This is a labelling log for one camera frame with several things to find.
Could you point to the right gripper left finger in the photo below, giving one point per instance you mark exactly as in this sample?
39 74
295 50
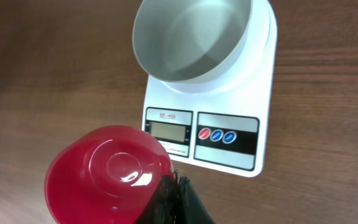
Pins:
163 206

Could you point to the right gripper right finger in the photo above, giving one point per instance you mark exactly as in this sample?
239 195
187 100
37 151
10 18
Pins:
192 209

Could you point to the red plastic measuring scoop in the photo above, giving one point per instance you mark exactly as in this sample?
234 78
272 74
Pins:
107 176

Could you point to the white digital kitchen scale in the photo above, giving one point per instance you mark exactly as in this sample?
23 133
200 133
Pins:
224 129

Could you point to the white round bowl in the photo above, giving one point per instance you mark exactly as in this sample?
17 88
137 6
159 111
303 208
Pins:
200 45

